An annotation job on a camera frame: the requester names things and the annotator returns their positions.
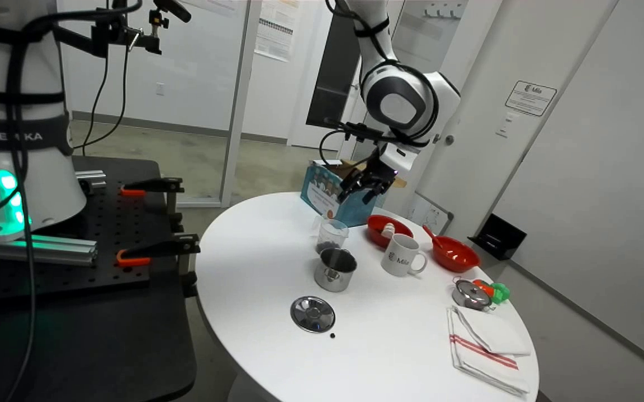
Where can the small steel pot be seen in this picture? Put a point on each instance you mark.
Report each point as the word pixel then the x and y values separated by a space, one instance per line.
pixel 333 269

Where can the paper poster on glass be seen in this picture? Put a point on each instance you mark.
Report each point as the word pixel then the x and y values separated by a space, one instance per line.
pixel 277 30

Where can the blue printed cardboard box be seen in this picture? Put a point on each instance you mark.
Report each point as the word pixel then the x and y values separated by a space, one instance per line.
pixel 322 190

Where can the black perforated robot table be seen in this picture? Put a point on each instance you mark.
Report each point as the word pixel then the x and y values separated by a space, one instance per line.
pixel 113 319

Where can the orange green toy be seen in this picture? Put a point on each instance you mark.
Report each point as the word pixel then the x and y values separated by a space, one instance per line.
pixel 497 291

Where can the orange black clamp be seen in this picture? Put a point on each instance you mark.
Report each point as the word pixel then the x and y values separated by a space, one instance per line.
pixel 157 248
pixel 151 185

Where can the black camera stand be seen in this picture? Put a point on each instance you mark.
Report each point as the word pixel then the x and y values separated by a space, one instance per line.
pixel 132 25

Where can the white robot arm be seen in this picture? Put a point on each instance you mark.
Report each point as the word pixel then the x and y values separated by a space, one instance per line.
pixel 400 97

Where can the aluminium rail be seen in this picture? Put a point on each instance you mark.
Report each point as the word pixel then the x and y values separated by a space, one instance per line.
pixel 31 250

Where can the white mug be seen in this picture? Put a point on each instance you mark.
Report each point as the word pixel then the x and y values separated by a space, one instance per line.
pixel 400 257

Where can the white wall sign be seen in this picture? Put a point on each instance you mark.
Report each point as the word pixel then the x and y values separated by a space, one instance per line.
pixel 531 98

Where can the black box by wall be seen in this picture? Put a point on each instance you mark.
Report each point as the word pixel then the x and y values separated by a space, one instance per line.
pixel 498 238

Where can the round steel pot lid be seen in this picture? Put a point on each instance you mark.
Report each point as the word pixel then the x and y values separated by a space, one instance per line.
pixel 312 314

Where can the white red-striped cloth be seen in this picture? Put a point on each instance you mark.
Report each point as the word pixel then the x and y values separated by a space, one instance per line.
pixel 486 343

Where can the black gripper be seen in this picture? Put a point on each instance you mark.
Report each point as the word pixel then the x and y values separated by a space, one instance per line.
pixel 372 168

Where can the red plastic bowl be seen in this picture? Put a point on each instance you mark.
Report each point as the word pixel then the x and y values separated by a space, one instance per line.
pixel 381 231

